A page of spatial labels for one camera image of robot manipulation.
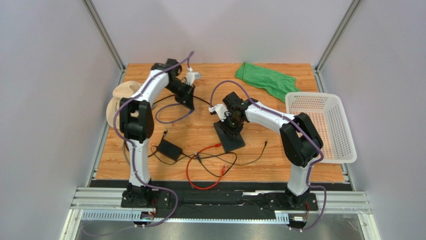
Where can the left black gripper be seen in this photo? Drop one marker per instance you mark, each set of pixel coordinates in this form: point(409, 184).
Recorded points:
point(186, 98)

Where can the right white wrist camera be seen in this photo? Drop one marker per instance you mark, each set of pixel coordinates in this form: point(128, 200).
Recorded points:
point(220, 110)

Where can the black network switch box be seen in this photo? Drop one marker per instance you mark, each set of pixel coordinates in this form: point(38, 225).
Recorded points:
point(229, 144)

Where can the beige bucket hat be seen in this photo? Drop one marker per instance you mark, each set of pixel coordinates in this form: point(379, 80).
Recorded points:
point(124, 90)

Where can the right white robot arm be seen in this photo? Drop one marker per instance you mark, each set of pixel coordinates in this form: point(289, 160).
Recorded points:
point(300, 139)

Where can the green cloth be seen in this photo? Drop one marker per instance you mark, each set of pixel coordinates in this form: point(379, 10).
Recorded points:
point(275, 83)

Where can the aluminium frame rail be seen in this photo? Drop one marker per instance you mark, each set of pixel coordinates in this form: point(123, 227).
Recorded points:
point(90, 204)

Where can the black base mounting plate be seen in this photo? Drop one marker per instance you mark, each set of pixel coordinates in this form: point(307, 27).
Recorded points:
point(240, 201)

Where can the black power adapter brick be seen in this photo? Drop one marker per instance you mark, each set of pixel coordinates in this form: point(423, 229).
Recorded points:
point(169, 150)

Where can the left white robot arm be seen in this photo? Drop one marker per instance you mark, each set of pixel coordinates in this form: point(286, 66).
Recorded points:
point(136, 121)

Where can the white plastic basket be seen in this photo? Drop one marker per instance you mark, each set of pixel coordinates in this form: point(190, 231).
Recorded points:
point(327, 113)

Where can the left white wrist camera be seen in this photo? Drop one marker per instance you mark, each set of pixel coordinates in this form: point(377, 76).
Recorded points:
point(191, 76)

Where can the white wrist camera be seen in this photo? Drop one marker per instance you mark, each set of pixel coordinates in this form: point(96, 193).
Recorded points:
point(220, 110)
point(191, 76)

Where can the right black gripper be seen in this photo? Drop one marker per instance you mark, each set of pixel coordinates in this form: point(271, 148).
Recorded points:
point(228, 132)

